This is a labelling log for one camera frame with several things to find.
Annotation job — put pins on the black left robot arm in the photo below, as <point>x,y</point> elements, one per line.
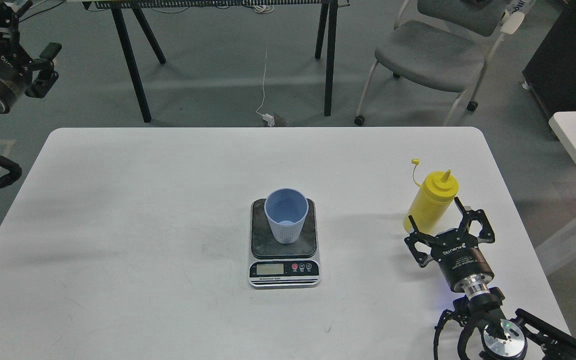
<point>19,62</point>

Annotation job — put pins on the blue ribbed plastic cup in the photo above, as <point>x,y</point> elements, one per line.
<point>286,210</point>

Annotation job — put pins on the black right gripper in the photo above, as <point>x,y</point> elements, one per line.
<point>463,265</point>

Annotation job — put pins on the yellow squeeze bottle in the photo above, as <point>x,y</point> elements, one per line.
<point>437,191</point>

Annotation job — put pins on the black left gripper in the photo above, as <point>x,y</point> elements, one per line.
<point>13,83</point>

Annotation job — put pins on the digital kitchen scale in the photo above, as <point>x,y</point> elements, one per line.
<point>274,265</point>

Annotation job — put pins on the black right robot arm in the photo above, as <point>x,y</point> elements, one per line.
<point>480,307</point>

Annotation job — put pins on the black cabinet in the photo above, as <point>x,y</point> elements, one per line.
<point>551,71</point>

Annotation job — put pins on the grey office chair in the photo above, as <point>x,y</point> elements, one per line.
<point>439,59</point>

